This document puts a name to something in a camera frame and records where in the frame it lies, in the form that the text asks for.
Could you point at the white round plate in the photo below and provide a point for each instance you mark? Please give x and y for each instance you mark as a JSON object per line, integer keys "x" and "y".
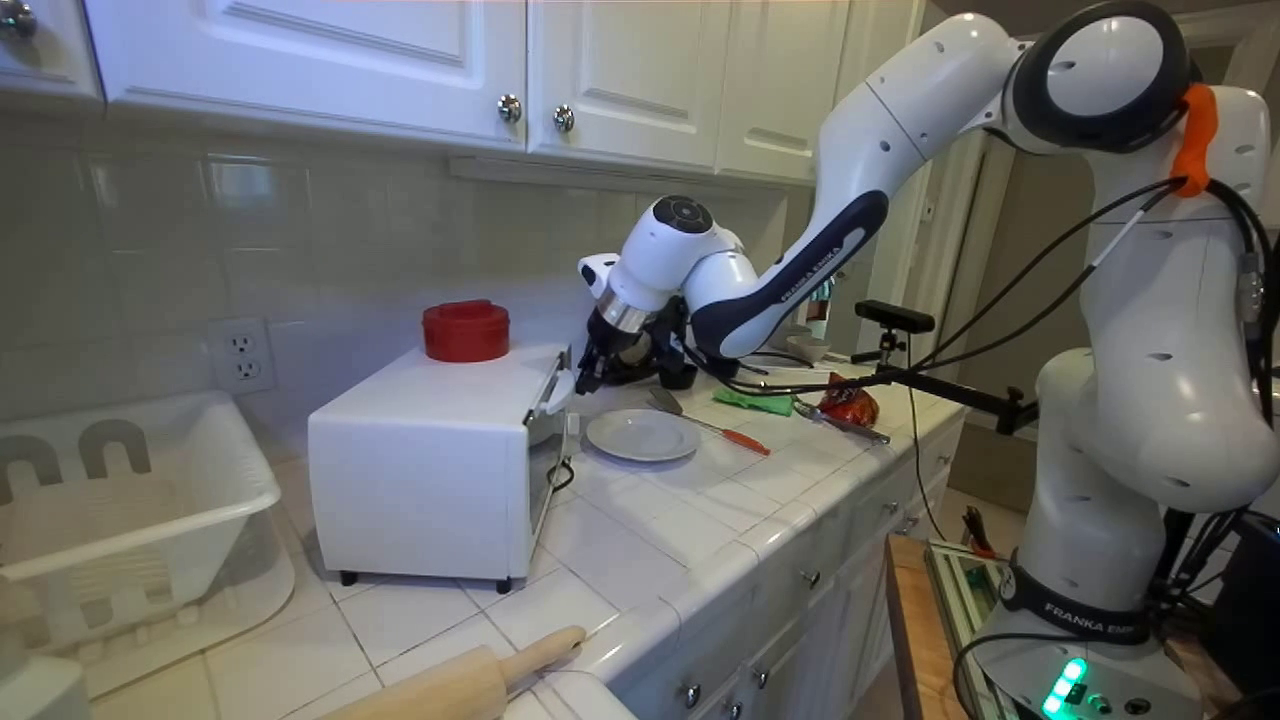
{"x": 641, "y": 439}

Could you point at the red round container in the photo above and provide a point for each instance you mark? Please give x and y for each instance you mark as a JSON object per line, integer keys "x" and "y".
{"x": 466, "y": 330}

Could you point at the white lower cabinet drawers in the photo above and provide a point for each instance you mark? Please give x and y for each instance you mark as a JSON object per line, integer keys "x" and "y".
{"x": 804, "y": 630}

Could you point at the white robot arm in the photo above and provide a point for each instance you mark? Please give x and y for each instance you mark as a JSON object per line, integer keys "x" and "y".
{"x": 1151, "y": 439}

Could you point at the red small object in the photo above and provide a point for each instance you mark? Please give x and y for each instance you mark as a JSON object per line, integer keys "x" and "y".
{"x": 849, "y": 407}

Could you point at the glass toaster oven door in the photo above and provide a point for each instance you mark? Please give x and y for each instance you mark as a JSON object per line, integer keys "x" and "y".
{"x": 550, "y": 458}

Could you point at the red handled utensil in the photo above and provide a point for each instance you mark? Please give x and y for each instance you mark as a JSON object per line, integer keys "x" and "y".
{"x": 733, "y": 439}

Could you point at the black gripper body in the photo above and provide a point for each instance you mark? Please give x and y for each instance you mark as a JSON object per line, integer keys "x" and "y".
{"x": 641, "y": 352}

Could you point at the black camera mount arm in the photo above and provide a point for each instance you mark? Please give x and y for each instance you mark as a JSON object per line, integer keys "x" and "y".
{"x": 899, "y": 325}

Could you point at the white upper cabinets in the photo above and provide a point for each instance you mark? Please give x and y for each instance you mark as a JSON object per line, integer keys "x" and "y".
{"x": 698, "y": 85}

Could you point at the white wall outlet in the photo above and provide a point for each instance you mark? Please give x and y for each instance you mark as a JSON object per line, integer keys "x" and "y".
{"x": 241, "y": 356}

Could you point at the white dish rack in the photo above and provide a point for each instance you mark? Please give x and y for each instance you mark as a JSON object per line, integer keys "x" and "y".
{"x": 137, "y": 532}

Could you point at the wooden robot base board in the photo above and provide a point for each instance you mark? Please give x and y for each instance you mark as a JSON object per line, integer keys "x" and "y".
{"x": 933, "y": 627}

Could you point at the white toaster oven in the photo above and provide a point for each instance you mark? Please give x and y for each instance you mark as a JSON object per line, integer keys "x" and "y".
{"x": 421, "y": 470}

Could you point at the wooden rolling pin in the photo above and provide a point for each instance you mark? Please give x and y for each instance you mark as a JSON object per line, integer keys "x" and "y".
{"x": 475, "y": 686}

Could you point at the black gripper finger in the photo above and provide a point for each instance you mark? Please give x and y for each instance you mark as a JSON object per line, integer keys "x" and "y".
{"x": 588, "y": 378}

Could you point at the green flat item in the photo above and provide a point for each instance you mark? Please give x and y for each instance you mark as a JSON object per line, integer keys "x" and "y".
{"x": 757, "y": 403}

